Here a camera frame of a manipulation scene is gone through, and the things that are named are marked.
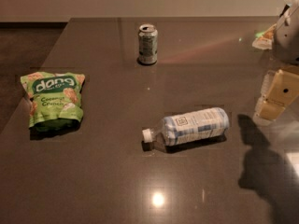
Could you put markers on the clear plastic water bottle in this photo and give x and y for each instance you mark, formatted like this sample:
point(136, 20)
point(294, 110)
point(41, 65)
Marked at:
point(188, 127)

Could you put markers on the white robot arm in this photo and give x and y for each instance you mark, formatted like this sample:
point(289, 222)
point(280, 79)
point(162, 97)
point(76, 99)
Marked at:
point(286, 38)

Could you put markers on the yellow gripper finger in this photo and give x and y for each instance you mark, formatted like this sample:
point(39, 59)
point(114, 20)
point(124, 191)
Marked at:
point(279, 89)

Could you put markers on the green 7up soda can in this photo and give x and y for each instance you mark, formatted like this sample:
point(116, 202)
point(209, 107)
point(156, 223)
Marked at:
point(148, 43)

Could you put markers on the green Dang snack bag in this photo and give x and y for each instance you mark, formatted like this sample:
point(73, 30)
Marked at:
point(55, 100)

